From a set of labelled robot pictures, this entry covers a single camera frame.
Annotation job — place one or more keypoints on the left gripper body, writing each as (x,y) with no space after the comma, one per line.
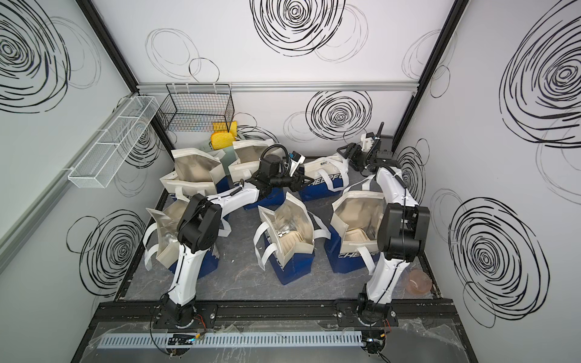
(291,183)

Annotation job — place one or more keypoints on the black wire basket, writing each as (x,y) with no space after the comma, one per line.
(204,107)

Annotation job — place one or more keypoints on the pink plastic cup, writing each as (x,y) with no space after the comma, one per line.
(419,283)

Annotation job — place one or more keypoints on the grey cable duct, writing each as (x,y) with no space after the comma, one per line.
(230,340)

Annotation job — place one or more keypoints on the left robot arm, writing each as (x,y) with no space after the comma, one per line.
(199,226)

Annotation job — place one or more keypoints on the white wire shelf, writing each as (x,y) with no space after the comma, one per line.
(102,161)

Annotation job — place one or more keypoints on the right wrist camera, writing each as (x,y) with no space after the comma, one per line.
(367,142)

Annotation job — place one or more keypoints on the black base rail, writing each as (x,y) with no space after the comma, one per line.
(211,313)

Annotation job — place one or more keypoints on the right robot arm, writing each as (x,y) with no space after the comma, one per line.
(402,232)

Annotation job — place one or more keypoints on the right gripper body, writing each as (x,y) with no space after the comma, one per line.
(358,158)

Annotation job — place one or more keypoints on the takeout bag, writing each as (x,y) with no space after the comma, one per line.
(196,172)
(286,239)
(247,161)
(354,227)
(330,177)
(160,239)

